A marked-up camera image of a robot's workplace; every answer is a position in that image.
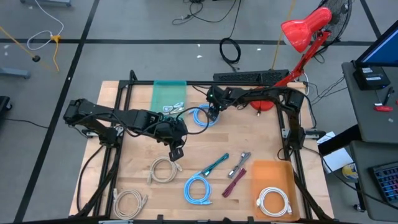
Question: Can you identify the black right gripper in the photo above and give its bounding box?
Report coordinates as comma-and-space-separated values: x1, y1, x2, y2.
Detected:
205, 85, 233, 122

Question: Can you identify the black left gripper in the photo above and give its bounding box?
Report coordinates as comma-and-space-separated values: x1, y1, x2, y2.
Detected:
160, 119, 190, 162

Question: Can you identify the light blue cable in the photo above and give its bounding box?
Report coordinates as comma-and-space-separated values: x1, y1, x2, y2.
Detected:
192, 103, 220, 128
183, 170, 214, 206

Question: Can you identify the beige cable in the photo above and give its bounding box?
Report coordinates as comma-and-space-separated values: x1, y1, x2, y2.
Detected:
146, 155, 183, 185
112, 188, 149, 221

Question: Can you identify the teal braided cable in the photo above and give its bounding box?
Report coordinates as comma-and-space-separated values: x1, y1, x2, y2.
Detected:
200, 152, 230, 177

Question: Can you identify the grey braided cable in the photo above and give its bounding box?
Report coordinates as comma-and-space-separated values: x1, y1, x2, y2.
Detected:
227, 151, 252, 179

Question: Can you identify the maroon braided cable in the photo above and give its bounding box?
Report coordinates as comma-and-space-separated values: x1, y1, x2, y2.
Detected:
221, 167, 248, 198

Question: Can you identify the black perforated long box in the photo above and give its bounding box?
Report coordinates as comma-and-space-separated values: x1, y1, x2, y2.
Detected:
213, 69, 290, 85

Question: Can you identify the teal translucent plastic bin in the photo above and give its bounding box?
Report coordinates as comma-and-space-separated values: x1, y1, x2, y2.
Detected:
149, 80, 188, 121

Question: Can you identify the orange translucent plastic bin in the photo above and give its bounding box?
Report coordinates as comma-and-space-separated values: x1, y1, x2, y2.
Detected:
250, 159, 301, 222

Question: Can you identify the silver aluminium profile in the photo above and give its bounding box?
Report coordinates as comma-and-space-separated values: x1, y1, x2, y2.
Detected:
306, 129, 326, 140

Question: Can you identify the white paper sheet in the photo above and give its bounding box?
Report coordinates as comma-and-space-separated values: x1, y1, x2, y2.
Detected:
316, 131, 336, 144

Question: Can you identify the red desk lamp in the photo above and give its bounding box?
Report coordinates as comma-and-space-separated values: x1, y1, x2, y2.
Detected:
249, 6, 333, 112

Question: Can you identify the white box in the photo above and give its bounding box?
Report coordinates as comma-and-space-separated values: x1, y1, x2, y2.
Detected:
322, 147, 354, 174

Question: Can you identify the round yellow blue disc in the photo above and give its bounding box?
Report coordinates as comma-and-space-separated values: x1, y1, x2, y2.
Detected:
341, 162, 359, 182

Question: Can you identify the black floor fan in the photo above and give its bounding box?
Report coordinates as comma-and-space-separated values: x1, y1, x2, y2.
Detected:
316, 0, 354, 47

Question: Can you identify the small black computer box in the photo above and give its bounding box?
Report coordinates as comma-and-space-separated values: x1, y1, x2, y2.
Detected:
353, 65, 392, 91

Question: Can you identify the dark grey desk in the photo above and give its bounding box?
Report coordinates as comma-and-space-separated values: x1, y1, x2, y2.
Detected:
349, 139, 398, 222

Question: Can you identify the black pen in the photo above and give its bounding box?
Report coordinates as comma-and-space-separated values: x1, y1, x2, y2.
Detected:
382, 86, 395, 106

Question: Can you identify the black chair base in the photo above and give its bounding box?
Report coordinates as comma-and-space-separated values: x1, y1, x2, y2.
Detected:
0, 95, 13, 116

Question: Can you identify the black computer monitor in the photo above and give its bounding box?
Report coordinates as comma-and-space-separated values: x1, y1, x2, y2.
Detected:
354, 19, 398, 68

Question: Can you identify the grey table foot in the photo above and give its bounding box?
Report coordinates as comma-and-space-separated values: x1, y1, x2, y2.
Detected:
20, 0, 72, 7
0, 67, 31, 80

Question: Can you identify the backlit black keyboard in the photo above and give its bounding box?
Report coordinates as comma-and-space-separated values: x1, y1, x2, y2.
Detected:
369, 161, 398, 205

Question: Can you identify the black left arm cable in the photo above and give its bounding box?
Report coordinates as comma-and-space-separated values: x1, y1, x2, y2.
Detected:
175, 106, 211, 136

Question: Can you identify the black lamp cord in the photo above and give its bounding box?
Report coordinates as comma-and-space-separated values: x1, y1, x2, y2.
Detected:
236, 102, 261, 118

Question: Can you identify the black metal table frame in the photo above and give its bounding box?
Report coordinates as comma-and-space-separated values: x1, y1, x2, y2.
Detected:
73, 70, 336, 224

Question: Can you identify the black coiled floor cable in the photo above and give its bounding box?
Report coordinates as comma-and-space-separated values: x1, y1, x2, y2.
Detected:
218, 0, 243, 73

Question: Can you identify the yellow hanging cord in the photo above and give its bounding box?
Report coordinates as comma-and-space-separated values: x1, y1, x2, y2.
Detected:
271, 0, 297, 71

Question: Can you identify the white coiled cable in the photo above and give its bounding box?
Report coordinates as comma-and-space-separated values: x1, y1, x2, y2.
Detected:
256, 186, 294, 218

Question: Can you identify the thick black sleeved cable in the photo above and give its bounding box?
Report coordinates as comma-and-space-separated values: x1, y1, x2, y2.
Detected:
75, 143, 106, 215

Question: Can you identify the black loose floor cable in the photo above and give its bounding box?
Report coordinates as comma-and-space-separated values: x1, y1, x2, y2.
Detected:
172, 0, 239, 25

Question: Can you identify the black cable bunch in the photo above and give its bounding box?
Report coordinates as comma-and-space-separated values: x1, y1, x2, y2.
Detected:
303, 73, 349, 108

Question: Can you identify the long black floor cable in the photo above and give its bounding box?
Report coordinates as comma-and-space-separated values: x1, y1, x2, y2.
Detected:
303, 146, 398, 210

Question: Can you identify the thin black floor cable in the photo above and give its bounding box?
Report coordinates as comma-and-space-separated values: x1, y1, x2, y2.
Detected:
2, 117, 50, 130

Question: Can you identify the yellow floor cord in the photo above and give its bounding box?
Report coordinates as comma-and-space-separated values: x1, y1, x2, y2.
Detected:
0, 26, 62, 73

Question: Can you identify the white floor cable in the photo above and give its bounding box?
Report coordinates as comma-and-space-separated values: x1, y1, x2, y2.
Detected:
26, 0, 65, 51

